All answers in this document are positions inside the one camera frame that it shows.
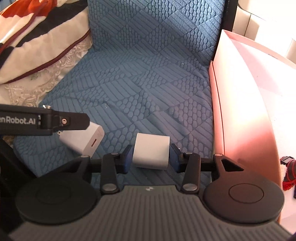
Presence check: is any blue textured sofa cover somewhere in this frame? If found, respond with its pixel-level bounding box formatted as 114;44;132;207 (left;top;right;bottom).
12;0;226;186

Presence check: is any black metal frame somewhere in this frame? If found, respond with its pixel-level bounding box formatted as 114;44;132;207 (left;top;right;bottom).
221;0;238;32

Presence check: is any beige folding chair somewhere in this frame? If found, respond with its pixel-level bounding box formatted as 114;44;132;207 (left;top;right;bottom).
232;6;262;41

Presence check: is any red black toy figure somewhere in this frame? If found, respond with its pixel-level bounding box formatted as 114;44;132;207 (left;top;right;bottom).
280;156;295;191

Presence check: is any white cube charger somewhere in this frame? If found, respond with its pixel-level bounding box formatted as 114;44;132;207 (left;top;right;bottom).
132;133;170;170

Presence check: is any white charger with prongs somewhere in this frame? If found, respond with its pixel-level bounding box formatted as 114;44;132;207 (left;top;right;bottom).
58;122;105;157

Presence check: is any cream patterned blanket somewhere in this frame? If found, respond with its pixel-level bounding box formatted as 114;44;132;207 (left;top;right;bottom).
1;1;92;107

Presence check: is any pink cardboard box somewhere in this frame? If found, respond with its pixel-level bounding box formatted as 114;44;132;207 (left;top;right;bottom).
208;29;296;223

